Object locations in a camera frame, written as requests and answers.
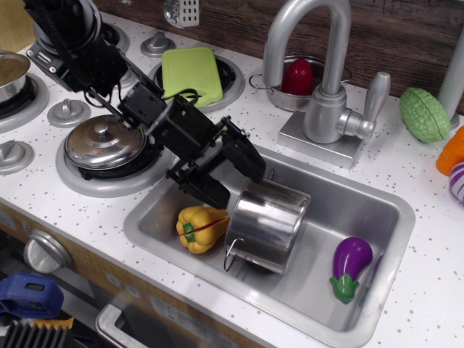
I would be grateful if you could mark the yellow cloth scrap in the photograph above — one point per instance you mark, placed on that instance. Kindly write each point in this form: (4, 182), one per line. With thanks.
(56, 323)

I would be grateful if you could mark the purple white striped toy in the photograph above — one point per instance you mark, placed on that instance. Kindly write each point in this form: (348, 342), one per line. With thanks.
(456, 181)

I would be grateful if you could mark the blue plastic clamp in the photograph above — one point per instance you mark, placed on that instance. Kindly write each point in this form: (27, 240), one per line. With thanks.
(30, 296)

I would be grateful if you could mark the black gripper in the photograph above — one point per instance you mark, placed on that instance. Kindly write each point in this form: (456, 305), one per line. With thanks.
(200, 145)

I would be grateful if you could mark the silver toy faucet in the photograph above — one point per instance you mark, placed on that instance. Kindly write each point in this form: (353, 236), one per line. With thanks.
(328, 130)

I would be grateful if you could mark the silver stove knob middle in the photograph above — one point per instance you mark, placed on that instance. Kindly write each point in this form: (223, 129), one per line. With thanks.
(127, 80)

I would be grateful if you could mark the steel pot lid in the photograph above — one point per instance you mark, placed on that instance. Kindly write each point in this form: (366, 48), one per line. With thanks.
(103, 143)

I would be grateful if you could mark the silver stove knob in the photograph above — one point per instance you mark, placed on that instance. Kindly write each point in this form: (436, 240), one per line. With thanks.
(15, 156)
(127, 80)
(68, 113)
(155, 46)

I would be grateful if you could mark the silver oven dial knob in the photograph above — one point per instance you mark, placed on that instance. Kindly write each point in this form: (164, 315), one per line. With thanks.
(44, 254)

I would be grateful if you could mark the stainless steel pot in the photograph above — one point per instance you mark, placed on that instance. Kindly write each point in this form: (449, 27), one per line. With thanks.
(264, 225)

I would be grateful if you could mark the back right burner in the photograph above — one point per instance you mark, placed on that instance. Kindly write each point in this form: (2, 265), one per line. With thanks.
(232, 81)

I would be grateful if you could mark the silver perforated utensil holder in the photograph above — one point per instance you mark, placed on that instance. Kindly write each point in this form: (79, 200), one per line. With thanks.
(182, 13)

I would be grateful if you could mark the grey vertical post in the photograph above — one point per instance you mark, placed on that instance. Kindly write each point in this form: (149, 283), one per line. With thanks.
(451, 90)

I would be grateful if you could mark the orange toy vegetable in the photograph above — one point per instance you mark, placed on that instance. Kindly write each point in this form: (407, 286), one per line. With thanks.
(452, 153)

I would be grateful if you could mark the green toy cutting board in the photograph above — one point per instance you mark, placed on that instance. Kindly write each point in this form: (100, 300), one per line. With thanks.
(192, 68)

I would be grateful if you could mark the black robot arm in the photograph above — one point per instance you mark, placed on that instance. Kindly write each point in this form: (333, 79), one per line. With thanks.
(149, 131)

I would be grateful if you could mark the purple toy eggplant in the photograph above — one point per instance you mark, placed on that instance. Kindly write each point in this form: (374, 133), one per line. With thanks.
(350, 258)

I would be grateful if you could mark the green toy bitter melon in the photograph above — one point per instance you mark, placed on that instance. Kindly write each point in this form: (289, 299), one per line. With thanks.
(424, 116)

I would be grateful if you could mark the silver stove knob back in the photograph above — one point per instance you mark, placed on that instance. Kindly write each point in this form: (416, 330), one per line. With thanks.
(155, 46)

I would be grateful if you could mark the silver toy sink basin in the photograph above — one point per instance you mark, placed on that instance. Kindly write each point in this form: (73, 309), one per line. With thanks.
(315, 250)

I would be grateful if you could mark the silver oven door handle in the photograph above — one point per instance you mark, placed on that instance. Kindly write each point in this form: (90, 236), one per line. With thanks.
(134, 329)

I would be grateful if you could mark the steel pot on left burner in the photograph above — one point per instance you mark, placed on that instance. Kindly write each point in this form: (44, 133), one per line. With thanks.
(13, 74)

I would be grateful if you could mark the front black burner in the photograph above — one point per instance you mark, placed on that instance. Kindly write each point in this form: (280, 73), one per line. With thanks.
(148, 168)

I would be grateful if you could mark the yellow toy bell pepper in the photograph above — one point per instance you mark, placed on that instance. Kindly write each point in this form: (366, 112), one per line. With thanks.
(200, 227)

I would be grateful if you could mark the red toy vegetable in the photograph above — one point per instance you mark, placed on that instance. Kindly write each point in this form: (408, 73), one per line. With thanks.
(298, 78)

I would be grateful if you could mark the silver stove knob front left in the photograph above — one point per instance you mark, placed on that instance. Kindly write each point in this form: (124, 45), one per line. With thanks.
(15, 156)

